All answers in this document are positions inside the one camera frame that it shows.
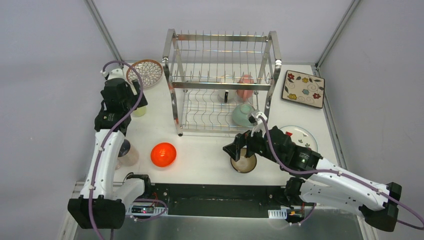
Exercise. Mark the orange plastic bowl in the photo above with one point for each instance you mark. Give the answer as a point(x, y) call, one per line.
point(163, 154)

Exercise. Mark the mint green bowl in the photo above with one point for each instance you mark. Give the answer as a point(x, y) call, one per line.
point(240, 115)

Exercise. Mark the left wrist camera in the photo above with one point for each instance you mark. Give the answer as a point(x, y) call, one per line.
point(116, 73)

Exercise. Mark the beige bowl dark rim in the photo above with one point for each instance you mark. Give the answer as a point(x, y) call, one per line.
point(244, 164)

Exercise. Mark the square floral plate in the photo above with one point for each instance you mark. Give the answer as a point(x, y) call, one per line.
point(304, 89)

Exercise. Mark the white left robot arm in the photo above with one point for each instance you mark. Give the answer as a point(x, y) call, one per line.
point(98, 205)

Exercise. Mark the brown floral round plate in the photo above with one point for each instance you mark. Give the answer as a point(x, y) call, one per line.
point(150, 71)

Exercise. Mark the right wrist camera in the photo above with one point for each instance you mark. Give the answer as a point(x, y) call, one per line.
point(258, 119)

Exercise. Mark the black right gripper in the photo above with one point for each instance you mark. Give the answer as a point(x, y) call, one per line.
point(233, 149)

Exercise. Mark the stainless steel dish rack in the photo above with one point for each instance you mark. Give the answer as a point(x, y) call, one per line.
point(194, 62)

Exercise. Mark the light green mug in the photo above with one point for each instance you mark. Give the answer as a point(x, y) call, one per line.
point(139, 112)

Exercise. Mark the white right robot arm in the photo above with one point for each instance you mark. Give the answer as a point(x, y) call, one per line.
point(314, 179)

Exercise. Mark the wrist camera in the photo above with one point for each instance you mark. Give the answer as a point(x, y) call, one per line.
point(116, 73)
point(258, 119)

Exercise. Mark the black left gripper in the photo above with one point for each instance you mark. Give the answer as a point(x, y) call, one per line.
point(136, 96)

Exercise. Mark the white ribbed mug black rim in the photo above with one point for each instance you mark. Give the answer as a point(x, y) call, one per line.
point(226, 95)

